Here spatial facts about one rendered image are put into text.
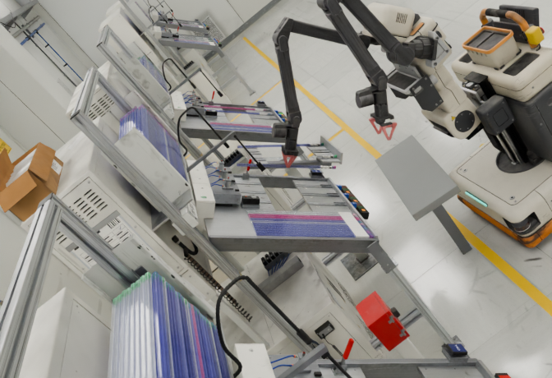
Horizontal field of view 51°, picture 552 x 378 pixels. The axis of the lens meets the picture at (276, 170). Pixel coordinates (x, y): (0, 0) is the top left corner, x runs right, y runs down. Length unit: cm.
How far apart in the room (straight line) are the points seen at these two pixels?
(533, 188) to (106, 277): 211
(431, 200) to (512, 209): 43
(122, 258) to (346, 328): 144
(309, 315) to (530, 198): 117
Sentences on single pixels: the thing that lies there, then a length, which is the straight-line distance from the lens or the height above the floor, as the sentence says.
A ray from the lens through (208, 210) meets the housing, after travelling 241.
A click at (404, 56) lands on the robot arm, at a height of 124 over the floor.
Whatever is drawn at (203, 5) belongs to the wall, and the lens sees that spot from 1017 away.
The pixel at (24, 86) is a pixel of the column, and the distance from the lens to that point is 554.
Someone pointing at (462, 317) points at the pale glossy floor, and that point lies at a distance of 300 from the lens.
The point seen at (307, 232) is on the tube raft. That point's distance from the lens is 240.
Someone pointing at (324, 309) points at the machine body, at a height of 61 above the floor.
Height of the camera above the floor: 218
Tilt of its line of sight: 25 degrees down
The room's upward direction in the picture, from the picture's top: 40 degrees counter-clockwise
